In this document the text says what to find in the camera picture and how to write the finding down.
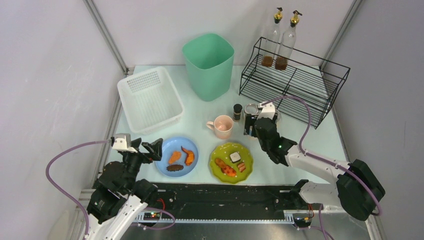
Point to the white plastic perforated basket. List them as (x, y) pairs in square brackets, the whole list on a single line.
[(150, 100)]

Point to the open glass jar right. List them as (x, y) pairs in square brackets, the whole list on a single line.
[(279, 116)]

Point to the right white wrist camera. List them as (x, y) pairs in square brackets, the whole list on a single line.
[(266, 110)]

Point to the dark brown sea cucumber toy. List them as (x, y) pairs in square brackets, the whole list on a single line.
[(174, 167)]

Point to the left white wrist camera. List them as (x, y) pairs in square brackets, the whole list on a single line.
[(121, 142)]

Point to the green plastic waste bin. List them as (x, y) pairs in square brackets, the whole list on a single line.
[(209, 62)]

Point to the green scalloped plate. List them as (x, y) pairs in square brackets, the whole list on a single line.
[(231, 163)]

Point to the blue round plate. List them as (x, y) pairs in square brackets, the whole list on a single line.
[(174, 144)]

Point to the orange fried food piece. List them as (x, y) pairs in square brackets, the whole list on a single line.
[(175, 156)]

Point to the open glass jar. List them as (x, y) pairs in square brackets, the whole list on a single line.
[(251, 109), (279, 116)]

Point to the pink ceramic mug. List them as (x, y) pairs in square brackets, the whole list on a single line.
[(222, 126)]

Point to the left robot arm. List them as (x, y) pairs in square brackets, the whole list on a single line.
[(118, 195)]

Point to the black wire two-tier rack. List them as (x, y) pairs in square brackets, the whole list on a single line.
[(315, 80)]

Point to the open glass jar left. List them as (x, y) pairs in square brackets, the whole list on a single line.
[(251, 109)]

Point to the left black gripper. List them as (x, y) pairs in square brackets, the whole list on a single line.
[(144, 153)]

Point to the black white sushi cube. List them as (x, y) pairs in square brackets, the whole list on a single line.
[(235, 157)]

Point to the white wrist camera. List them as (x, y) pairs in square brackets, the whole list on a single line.
[(121, 142), (266, 110)]

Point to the orange grilled fish toy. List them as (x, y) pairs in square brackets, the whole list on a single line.
[(225, 168)]

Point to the orange chicken wing toy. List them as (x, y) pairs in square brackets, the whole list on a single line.
[(190, 156)]

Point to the pink bacon strips toy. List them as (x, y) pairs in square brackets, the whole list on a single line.
[(241, 167)]

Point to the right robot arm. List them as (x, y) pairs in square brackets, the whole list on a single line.
[(349, 185)]

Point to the small black-lid spice jar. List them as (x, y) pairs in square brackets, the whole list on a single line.
[(237, 112)]

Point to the right aluminium frame post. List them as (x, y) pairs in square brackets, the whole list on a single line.
[(342, 30)]

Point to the glass oil bottle gold spout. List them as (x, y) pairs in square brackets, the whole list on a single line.
[(271, 38)]

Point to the left aluminium frame post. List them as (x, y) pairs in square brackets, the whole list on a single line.
[(104, 31)]

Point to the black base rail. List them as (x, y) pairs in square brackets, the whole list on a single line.
[(222, 202)]

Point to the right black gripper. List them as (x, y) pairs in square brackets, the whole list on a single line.
[(253, 122)]

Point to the aluminium frame post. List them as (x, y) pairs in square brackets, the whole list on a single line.
[(342, 30), (104, 31)]

